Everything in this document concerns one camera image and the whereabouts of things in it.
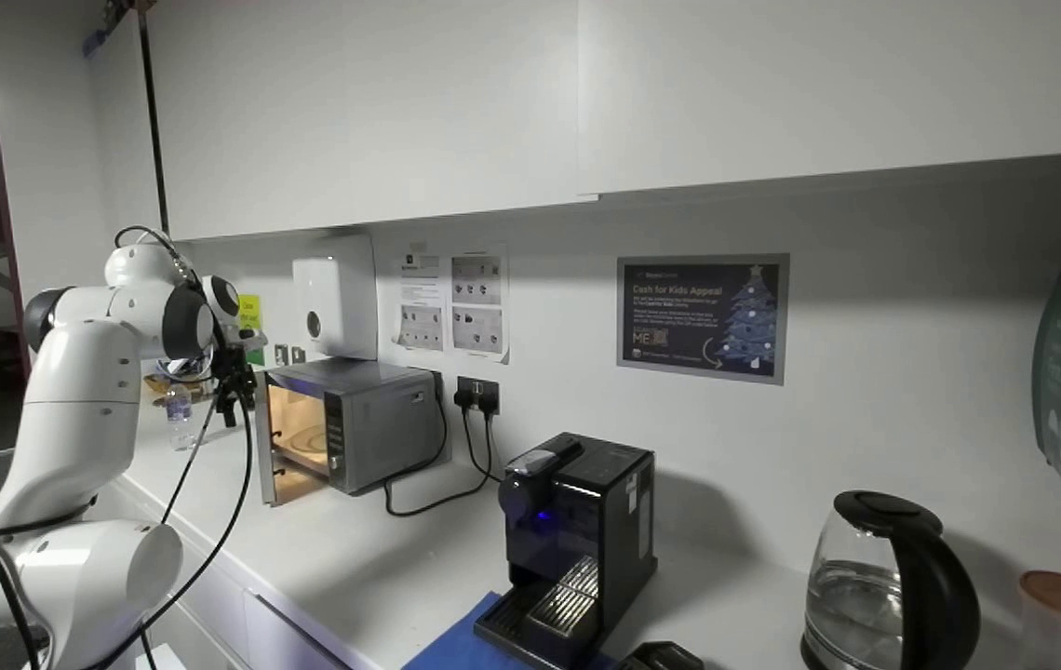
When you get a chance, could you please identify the yellow green wall sign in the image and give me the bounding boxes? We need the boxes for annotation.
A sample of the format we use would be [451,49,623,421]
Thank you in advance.
[236,291,270,334]

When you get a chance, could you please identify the white socket instruction sheet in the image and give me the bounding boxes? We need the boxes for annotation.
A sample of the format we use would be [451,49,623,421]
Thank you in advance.
[446,306,512,359]

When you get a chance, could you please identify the white paper towel dispenser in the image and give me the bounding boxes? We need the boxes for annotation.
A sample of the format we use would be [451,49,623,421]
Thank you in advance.
[290,234,380,363]

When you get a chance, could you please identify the silver microwave body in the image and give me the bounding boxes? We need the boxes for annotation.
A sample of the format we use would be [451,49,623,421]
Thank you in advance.
[256,355,446,498]

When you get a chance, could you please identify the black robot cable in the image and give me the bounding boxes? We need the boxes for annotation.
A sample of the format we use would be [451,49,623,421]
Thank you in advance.
[0,218,261,670]

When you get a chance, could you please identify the black coffee machine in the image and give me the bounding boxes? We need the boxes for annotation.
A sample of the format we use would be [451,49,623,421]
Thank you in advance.
[472,426,661,670]

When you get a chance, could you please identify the black microwave power cable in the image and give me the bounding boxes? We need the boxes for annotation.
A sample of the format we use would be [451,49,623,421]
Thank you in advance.
[378,409,501,519]

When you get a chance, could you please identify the small black flat object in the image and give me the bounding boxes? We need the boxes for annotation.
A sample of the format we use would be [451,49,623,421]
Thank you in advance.
[620,636,708,670]

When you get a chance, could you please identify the small white header label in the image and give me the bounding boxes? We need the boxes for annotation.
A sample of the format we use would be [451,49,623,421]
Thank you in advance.
[400,243,446,282]

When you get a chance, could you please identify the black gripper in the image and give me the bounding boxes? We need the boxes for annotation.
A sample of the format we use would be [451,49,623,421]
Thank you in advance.
[209,343,261,432]

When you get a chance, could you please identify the white upper cabinet door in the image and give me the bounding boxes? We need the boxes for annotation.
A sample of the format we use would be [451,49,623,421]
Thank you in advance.
[575,0,1061,198]
[146,0,599,246]
[80,7,169,246]

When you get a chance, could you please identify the framed dark poster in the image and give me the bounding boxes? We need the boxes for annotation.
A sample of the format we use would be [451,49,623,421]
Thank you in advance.
[614,253,795,387]

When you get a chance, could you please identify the glass kettle black handle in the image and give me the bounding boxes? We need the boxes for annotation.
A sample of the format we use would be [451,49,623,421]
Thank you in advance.
[796,487,982,670]

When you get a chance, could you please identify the double wall socket with plugs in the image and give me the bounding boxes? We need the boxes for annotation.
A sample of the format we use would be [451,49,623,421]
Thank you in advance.
[451,372,503,421]

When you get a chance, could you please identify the black coffee machine power cable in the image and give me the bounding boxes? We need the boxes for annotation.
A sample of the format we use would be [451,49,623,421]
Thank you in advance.
[476,411,512,483]

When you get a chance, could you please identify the wall power sockets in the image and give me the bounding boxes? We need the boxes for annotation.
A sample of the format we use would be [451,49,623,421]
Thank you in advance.
[446,253,507,307]

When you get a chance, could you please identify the blue mat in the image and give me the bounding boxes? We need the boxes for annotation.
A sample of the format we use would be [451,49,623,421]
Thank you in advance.
[400,586,620,670]

